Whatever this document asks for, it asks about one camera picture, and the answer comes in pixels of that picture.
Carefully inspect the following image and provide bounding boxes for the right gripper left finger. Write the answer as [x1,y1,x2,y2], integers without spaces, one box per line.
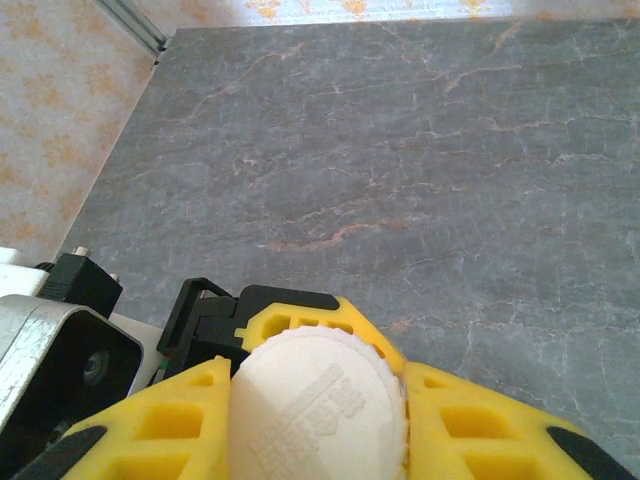
[17,357,234,480]

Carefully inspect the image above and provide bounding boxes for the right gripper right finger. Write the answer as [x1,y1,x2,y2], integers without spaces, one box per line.
[399,361,640,480]

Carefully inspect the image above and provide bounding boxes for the white ribbed bottle cap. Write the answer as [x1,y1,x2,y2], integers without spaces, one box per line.
[227,324,412,480]

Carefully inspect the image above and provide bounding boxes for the aluminium upright post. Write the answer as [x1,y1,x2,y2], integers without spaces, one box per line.
[97,0,170,54]

